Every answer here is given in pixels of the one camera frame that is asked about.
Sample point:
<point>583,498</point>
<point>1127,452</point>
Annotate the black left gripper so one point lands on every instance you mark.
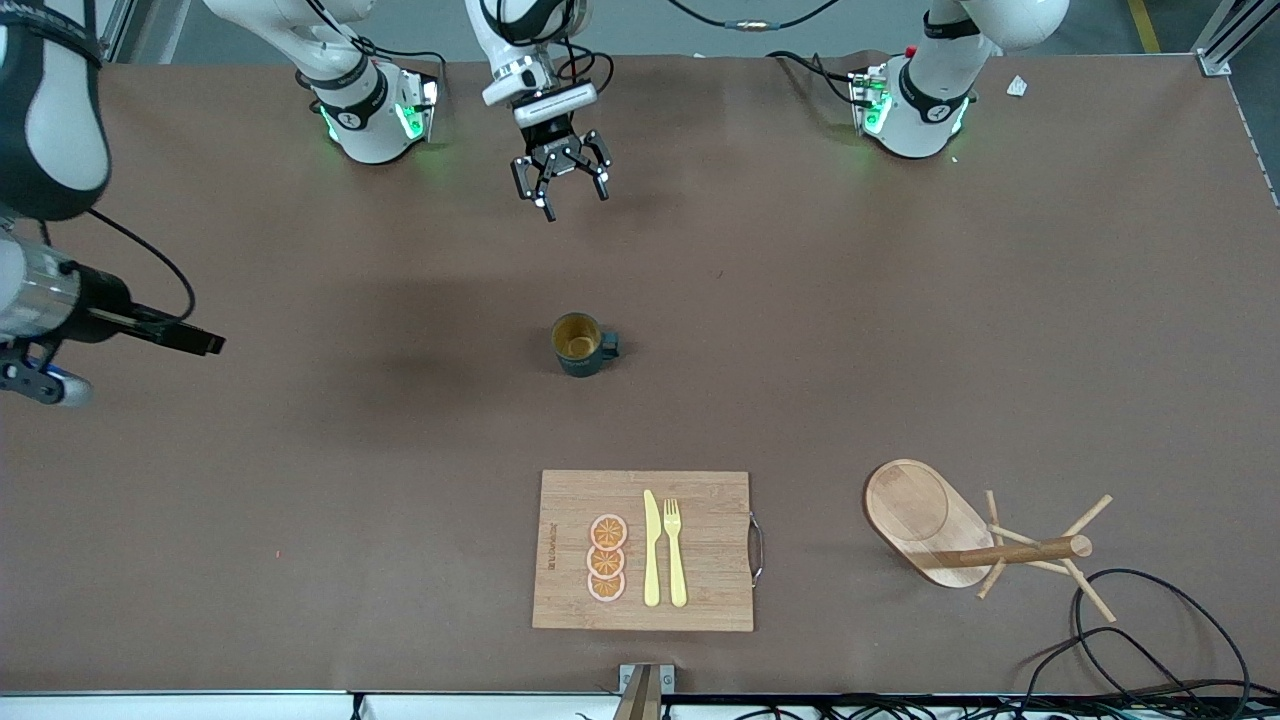
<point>553,137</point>

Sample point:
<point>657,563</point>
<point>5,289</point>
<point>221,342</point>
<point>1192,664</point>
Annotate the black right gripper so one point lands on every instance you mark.
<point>102,301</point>

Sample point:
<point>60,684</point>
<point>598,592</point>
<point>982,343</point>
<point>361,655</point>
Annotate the dark green ribbed cup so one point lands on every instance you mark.
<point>580,360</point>

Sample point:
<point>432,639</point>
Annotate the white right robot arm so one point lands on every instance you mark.
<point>365,125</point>

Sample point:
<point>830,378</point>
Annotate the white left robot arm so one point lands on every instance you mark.
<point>925,110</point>

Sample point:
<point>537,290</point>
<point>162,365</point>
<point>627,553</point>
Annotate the brown table cover sheet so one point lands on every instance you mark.
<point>640,420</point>

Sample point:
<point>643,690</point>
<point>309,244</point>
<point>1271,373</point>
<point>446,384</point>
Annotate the orange slice toy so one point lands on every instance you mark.
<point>605,562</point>
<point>608,532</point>

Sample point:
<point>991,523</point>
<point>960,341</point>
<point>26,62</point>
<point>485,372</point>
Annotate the yellow plastic knife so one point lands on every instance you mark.
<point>652,550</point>

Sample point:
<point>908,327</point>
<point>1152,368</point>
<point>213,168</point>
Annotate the yellow plastic fork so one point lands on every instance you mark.
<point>676,560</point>

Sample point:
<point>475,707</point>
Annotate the wooden cutting board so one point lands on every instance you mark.
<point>710,550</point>

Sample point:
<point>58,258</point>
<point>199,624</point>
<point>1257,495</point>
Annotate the white paper scrap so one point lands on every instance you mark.
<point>1017,86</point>

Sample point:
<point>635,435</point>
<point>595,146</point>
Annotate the wooden mug tree rack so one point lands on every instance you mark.
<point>915,515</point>

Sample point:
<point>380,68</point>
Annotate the aluminium frame profile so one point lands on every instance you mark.
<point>125,25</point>
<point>1225,40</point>

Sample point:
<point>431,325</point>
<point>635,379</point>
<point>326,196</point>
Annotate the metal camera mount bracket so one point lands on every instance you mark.
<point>645,690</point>

